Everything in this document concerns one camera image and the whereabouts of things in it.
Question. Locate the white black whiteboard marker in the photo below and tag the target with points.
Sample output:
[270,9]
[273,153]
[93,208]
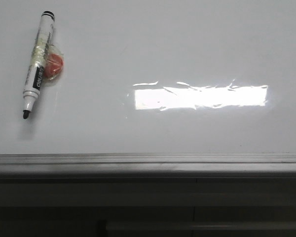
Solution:
[38,62]

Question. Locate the white whiteboard with aluminium frame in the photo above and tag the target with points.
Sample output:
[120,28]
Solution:
[151,88]

